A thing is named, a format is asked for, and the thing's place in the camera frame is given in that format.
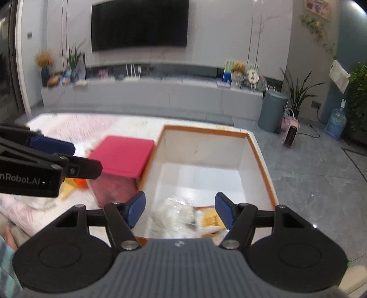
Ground pink printed blanket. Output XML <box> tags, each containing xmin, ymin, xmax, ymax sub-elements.
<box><xmin>0</xmin><ymin>113</ymin><xmax>164</xmax><ymax>247</ymax></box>

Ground dark vase yellow flowers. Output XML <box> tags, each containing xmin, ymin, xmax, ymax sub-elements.
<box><xmin>35</xmin><ymin>49</ymin><xmax>54</xmax><ymax>86</ymax></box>

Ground red lidded box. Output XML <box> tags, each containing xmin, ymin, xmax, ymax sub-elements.
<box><xmin>86</xmin><ymin>135</ymin><xmax>157</xmax><ymax>208</ymax></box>

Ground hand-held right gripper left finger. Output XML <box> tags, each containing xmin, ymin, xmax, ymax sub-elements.
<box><xmin>43</xmin><ymin>191</ymin><xmax>146</xmax><ymax>251</ymax></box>

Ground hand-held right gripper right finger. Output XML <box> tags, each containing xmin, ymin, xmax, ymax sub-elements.
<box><xmin>215</xmin><ymin>193</ymin><xmax>319</xmax><ymax>250</ymax></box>

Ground grey television cabinet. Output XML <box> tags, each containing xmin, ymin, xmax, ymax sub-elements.
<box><xmin>40</xmin><ymin>61</ymin><xmax>264</xmax><ymax>122</ymax></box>

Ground white storage box orange rim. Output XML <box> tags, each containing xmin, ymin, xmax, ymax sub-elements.
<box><xmin>135</xmin><ymin>124</ymin><xmax>279</xmax><ymax>247</ymax></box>

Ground framed wall picture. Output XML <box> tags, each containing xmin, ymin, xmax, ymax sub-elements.
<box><xmin>304</xmin><ymin>0</ymin><xmax>331</xmax><ymax>21</ymax></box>

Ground black floor cable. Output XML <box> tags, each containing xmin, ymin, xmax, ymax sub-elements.
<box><xmin>300</xmin><ymin>124</ymin><xmax>322</xmax><ymax>138</ymax></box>

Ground hanging vine plant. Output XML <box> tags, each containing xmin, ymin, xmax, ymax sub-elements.
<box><xmin>300</xmin><ymin>14</ymin><xmax>337</xmax><ymax>58</ymax></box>

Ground yellow soft item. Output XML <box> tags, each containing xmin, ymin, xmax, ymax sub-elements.
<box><xmin>59</xmin><ymin>180</ymin><xmax>76</xmax><ymax>199</ymax></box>

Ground yellow packet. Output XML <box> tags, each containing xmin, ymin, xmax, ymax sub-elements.
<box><xmin>195</xmin><ymin>206</ymin><xmax>227</xmax><ymax>237</ymax></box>

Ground person's striped teal clothing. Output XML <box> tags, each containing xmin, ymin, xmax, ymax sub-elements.
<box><xmin>0</xmin><ymin>236</ymin><xmax>23</xmax><ymax>298</ymax></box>

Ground potted snake plant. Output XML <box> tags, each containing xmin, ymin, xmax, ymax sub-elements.
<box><xmin>279</xmin><ymin>67</ymin><xmax>326</xmax><ymax>119</ymax></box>

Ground leafy green potted plant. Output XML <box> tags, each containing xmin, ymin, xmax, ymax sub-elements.
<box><xmin>345</xmin><ymin>61</ymin><xmax>367</xmax><ymax>144</ymax></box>

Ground white hanging cloth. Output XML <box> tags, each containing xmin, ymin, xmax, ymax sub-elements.
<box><xmin>328</xmin><ymin>60</ymin><xmax>351</xmax><ymax>94</ymax></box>

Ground green plant in glass vase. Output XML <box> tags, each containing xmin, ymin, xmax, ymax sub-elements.
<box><xmin>60</xmin><ymin>40</ymin><xmax>86</xmax><ymax>83</ymax></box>

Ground blue water jug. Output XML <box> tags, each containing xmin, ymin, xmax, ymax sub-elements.
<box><xmin>323</xmin><ymin>99</ymin><xmax>347</xmax><ymax>141</ymax></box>

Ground pink handled bag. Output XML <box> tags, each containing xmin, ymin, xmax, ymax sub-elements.
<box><xmin>282</xmin><ymin>108</ymin><xmax>299</xmax><ymax>124</ymax></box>

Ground white router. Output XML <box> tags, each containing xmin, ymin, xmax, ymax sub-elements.
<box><xmin>125</xmin><ymin>63</ymin><xmax>143</xmax><ymax>81</ymax></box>

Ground grey trash bin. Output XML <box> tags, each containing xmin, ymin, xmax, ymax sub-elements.
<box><xmin>257</xmin><ymin>89</ymin><xmax>288</xmax><ymax>133</ymax></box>

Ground white plastic bag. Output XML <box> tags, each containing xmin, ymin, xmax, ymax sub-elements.
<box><xmin>150</xmin><ymin>196</ymin><xmax>201</xmax><ymax>238</ymax></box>

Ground wall-mounted black television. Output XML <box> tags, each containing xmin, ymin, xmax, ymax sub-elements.
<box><xmin>91</xmin><ymin>0</ymin><xmax>190</xmax><ymax>52</ymax></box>

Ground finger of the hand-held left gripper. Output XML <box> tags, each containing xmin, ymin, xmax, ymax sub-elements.
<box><xmin>0</xmin><ymin>141</ymin><xmax>103</xmax><ymax>180</ymax></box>
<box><xmin>0</xmin><ymin>123</ymin><xmax>76</xmax><ymax>157</ymax></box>

